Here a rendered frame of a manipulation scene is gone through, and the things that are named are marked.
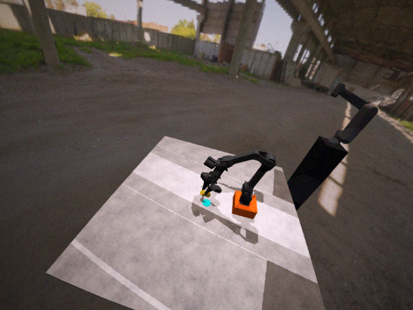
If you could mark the yellow cylinder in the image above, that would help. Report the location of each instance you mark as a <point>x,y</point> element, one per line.
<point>202,193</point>

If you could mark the cyan circle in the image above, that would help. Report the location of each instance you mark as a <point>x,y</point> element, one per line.
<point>206,202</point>

